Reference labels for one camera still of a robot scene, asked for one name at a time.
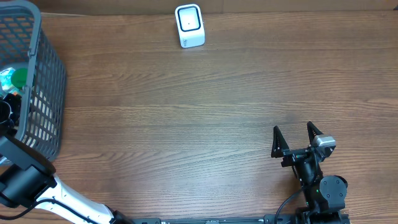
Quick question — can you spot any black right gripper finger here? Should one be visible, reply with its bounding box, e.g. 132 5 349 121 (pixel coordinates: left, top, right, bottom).
307 121 323 146
271 126 290 158

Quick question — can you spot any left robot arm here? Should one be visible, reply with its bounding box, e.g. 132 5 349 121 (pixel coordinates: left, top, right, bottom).
1 93 132 224

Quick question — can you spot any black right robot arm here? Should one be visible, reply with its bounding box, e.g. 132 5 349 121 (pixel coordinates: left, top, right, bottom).
265 121 350 224

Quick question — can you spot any white barcode scanner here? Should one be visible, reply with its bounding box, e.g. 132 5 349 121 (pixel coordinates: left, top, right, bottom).
175 4 206 49

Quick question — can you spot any green round lid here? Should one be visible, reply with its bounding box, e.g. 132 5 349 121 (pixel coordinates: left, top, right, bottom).
11 68 28 90

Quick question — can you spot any grey plastic mesh basket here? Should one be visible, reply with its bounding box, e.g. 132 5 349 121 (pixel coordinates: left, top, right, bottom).
1 1 67 161

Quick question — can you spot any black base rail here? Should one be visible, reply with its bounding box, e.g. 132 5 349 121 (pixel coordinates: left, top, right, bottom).
130 214 351 224

